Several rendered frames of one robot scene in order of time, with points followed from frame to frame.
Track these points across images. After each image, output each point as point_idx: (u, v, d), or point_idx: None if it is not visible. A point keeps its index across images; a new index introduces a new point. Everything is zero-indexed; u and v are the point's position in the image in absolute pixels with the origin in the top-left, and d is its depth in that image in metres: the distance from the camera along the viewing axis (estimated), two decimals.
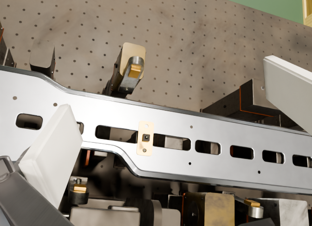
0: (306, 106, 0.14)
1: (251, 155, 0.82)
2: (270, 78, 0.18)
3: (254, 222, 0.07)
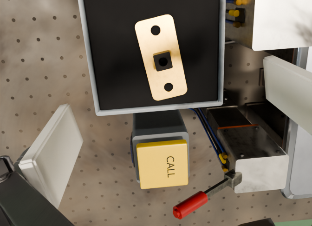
0: (306, 106, 0.14)
1: None
2: (270, 78, 0.18)
3: (254, 222, 0.07)
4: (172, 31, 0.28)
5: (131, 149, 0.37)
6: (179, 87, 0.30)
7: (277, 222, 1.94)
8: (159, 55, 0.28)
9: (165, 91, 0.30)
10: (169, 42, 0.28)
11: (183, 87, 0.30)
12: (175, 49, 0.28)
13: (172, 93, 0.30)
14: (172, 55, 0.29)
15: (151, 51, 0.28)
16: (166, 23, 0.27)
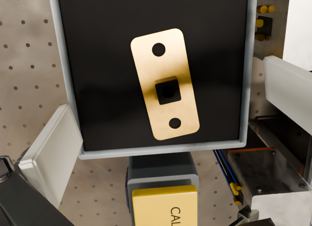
0: (306, 106, 0.14)
1: None
2: (270, 78, 0.18)
3: (254, 222, 0.07)
4: (181, 51, 0.20)
5: (126, 191, 0.29)
6: (189, 123, 0.23)
7: None
8: (163, 83, 0.20)
9: (170, 129, 0.23)
10: (177, 65, 0.21)
11: (195, 123, 0.23)
12: (185, 76, 0.21)
13: (180, 131, 0.23)
14: (180, 83, 0.21)
15: (152, 77, 0.21)
16: (173, 40, 0.20)
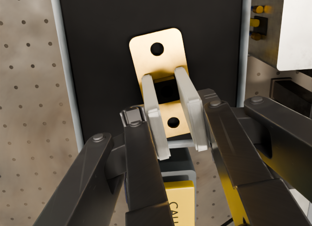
0: (186, 113, 0.16)
1: None
2: (178, 87, 0.20)
3: (254, 222, 0.07)
4: (179, 51, 0.20)
5: (125, 187, 0.30)
6: (187, 123, 0.23)
7: None
8: (162, 83, 0.20)
9: (168, 128, 0.23)
10: (175, 65, 0.21)
11: None
12: None
13: (179, 130, 0.23)
14: None
15: (151, 77, 0.21)
16: (172, 40, 0.20)
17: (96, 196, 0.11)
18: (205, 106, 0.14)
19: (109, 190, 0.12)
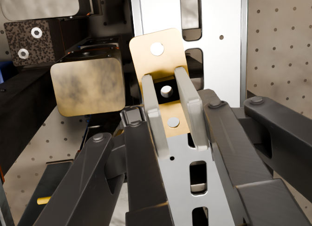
0: (186, 113, 0.16)
1: None
2: (178, 87, 0.20)
3: (254, 222, 0.07)
4: (179, 51, 0.20)
5: None
6: (187, 123, 0.23)
7: None
8: (162, 83, 0.20)
9: (168, 128, 0.23)
10: (175, 65, 0.21)
11: None
12: None
13: (179, 131, 0.23)
14: None
15: (151, 77, 0.21)
16: (172, 40, 0.20)
17: (96, 196, 0.11)
18: (205, 106, 0.14)
19: (109, 190, 0.12)
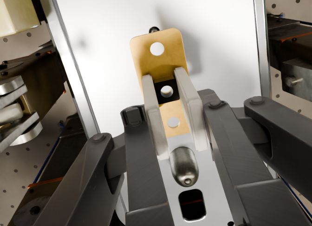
0: (186, 113, 0.16)
1: None
2: (178, 87, 0.20)
3: (254, 222, 0.07)
4: (179, 51, 0.20)
5: None
6: (187, 123, 0.23)
7: None
8: (162, 83, 0.20)
9: (168, 128, 0.23)
10: (175, 65, 0.21)
11: None
12: None
13: (179, 131, 0.23)
14: None
15: (151, 77, 0.21)
16: (172, 40, 0.20)
17: (96, 196, 0.11)
18: (205, 106, 0.14)
19: (109, 190, 0.12)
